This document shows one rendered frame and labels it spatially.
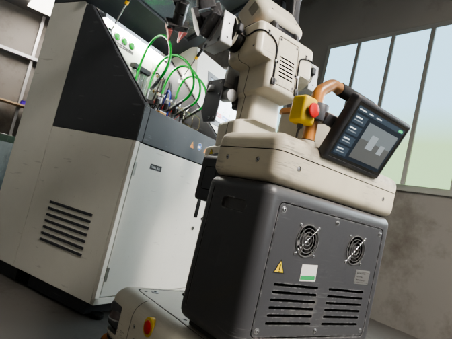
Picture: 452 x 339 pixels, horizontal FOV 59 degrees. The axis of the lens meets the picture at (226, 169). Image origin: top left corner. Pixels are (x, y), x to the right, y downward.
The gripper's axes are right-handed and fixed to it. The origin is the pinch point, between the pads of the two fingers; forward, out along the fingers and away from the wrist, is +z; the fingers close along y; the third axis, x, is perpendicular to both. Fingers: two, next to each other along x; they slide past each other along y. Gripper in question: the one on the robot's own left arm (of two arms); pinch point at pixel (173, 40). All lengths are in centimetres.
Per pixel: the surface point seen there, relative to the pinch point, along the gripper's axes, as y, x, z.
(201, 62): -38, -44, 36
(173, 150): -2, 36, 39
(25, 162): 63, 10, 76
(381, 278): -192, 73, 136
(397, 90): -224, -49, 38
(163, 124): 5.1, 32.4, 25.8
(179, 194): -9, 46, 60
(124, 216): 23, 66, 52
